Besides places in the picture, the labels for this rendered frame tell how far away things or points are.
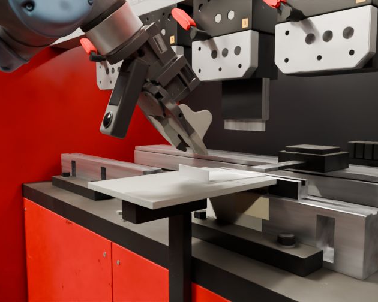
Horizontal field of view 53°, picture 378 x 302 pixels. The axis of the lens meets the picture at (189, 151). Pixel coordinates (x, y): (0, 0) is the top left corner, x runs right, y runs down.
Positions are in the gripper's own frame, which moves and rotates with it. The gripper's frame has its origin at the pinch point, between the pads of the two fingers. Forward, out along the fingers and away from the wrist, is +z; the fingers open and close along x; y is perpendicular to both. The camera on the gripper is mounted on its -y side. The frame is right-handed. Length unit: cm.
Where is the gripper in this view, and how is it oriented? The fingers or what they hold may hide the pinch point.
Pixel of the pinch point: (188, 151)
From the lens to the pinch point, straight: 63.4
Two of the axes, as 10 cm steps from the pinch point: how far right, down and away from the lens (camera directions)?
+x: -5.4, -1.1, 8.3
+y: 6.5, -6.9, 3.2
